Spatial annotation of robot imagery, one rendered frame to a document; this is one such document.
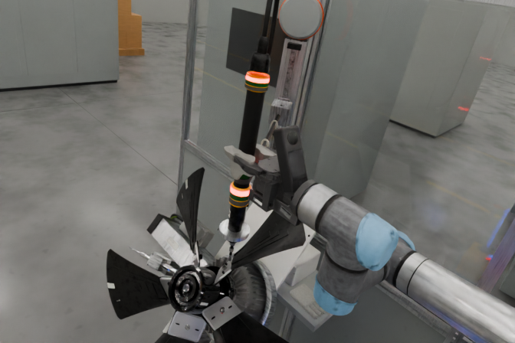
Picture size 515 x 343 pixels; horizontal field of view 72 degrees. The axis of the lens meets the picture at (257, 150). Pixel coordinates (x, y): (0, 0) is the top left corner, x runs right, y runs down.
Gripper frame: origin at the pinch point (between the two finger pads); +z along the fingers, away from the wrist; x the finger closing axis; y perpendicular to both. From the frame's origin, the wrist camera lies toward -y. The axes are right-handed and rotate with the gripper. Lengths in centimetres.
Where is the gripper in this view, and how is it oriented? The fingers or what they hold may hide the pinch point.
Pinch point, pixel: (237, 145)
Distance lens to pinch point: 73.4
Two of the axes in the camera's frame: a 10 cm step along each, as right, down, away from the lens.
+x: 7.2, -2.0, 6.6
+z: -6.8, -4.1, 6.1
